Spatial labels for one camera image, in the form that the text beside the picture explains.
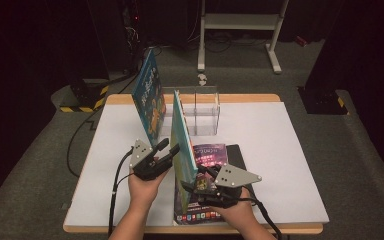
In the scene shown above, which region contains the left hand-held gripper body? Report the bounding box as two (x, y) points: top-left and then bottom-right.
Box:
(128, 138), (174, 182)

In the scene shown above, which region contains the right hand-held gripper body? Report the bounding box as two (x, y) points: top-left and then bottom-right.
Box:
(193, 163), (263, 210)

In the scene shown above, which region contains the light blue green picture book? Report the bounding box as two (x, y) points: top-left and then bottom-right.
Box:
(169, 89), (199, 214)

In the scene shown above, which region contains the purple magazine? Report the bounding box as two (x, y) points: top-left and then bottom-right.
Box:
(173, 143), (229, 226)

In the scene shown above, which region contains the black hardcover book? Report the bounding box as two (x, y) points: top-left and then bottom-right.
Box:
(226, 143), (258, 198)

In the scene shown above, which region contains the blue hardcover picture book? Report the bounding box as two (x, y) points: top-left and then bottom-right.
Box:
(131, 48), (167, 148)

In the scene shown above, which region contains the clear acrylic book rack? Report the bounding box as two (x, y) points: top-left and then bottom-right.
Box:
(161, 85), (222, 137)

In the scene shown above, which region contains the person's left hand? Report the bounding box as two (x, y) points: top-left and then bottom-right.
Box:
(127, 166), (170, 214)

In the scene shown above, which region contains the person's right hand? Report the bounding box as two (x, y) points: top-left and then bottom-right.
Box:
(209, 188), (265, 234)

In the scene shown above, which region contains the white table mat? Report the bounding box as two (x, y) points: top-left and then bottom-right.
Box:
(64, 101), (330, 228)

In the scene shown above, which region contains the black yellow striped stand base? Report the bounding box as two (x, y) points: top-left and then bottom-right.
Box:
(59, 78), (111, 114)

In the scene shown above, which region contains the white metal stand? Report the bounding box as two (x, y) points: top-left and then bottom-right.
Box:
(197, 0), (289, 75)

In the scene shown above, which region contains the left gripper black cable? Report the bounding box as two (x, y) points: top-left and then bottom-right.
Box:
(108, 148), (135, 238)

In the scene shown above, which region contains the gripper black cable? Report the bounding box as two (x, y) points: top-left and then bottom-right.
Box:
(239, 196), (283, 240)
(108, 148), (135, 238)

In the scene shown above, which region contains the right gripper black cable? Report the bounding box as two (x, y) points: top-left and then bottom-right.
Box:
(239, 196), (283, 240)

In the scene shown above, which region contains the black floor cable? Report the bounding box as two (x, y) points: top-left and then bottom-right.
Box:
(66, 111), (98, 178)

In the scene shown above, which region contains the dark equipment rack with wires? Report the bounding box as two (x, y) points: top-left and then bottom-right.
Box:
(119, 0), (148, 74)

